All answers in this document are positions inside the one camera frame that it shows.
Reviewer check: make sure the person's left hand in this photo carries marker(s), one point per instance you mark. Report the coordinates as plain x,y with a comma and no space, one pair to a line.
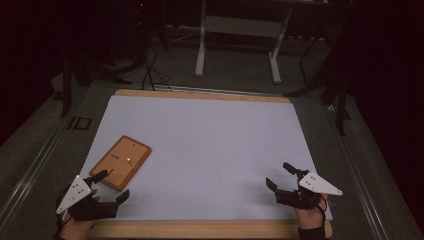
76,230

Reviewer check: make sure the brown wooden board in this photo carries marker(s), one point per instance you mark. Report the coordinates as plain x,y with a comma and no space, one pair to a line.
125,156

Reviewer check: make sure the black floor plate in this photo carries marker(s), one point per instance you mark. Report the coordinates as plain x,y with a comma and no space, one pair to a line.
80,123

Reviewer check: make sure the white metal desk frame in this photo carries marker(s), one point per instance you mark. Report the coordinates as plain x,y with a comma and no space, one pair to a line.
203,50

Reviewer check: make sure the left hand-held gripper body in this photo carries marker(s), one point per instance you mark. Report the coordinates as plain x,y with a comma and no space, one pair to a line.
75,195

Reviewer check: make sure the person's right hand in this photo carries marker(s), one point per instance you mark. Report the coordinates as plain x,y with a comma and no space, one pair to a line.
311,218

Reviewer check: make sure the white table mat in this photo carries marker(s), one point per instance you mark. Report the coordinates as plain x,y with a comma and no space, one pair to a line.
206,150

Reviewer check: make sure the metal floor rail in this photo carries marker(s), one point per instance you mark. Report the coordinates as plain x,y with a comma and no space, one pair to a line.
30,173
360,173

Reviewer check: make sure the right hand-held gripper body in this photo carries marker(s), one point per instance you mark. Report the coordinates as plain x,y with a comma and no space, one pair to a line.
315,183

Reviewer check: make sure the black metal stand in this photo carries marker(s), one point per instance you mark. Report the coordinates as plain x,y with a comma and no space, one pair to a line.
340,100
66,90

